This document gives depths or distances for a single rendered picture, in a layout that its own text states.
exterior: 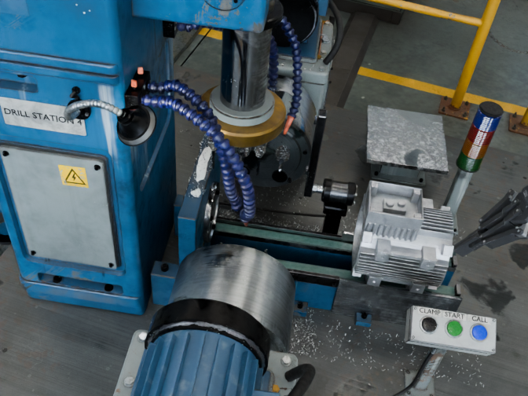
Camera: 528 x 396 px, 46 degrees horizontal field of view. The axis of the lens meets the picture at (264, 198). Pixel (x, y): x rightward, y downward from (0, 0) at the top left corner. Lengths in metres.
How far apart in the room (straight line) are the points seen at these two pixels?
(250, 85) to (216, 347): 0.53
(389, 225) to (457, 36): 3.25
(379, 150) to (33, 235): 1.01
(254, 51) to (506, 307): 0.99
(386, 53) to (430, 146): 2.26
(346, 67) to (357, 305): 2.50
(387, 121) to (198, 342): 1.28
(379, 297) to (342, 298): 0.09
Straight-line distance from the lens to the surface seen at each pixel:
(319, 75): 1.71
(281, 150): 1.57
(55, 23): 1.05
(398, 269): 1.44
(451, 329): 1.31
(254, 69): 1.16
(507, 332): 1.71
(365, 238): 1.39
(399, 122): 2.01
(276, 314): 1.17
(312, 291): 1.54
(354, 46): 4.10
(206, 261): 1.21
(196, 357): 0.85
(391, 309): 1.57
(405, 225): 1.39
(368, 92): 3.76
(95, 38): 1.04
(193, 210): 1.31
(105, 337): 1.54
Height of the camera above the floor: 2.09
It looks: 45 degrees down
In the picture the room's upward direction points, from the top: 7 degrees clockwise
